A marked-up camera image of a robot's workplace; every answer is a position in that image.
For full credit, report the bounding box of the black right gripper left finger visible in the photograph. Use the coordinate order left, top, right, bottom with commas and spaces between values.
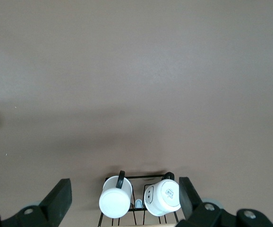
0, 178, 72, 227

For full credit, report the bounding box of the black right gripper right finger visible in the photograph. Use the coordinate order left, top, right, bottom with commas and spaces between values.
177, 176, 273, 227

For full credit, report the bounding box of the white mug with face print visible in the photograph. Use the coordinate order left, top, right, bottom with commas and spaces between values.
144, 178, 182, 217

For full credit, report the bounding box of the plain white mug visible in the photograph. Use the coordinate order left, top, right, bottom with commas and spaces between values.
98, 170, 134, 219

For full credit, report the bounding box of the black wire mug rack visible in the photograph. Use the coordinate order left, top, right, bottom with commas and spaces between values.
98, 170, 182, 227

